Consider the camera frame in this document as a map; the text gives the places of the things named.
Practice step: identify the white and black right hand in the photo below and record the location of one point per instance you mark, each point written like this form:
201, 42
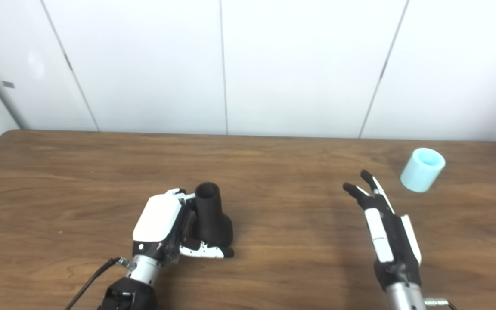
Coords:
396, 249

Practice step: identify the white and black left hand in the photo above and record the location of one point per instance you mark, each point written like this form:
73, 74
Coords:
157, 219

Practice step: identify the black flared nozzle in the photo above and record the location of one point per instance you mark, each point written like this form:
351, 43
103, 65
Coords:
211, 219

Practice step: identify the light grey wall corner trim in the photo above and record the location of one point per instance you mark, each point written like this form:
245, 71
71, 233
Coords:
1, 94

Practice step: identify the small grey wall label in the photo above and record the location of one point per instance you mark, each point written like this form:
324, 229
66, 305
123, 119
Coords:
8, 84

